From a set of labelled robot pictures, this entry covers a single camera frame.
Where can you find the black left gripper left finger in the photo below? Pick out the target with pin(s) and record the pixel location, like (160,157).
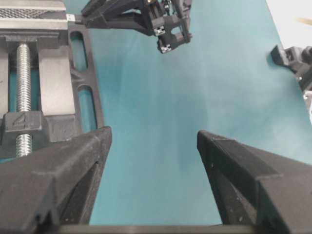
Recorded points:
(55,185)

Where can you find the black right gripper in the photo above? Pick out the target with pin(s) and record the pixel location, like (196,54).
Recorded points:
(168,20)

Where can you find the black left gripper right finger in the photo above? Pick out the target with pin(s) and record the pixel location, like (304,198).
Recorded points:
(256,187)

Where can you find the black bench vise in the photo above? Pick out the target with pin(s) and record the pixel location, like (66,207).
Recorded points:
(62,66)

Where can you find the silver vise screw handle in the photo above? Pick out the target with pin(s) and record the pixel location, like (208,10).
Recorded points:
(23,141)

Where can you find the black frame bracket right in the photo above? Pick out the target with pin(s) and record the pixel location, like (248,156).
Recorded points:
(299,61)

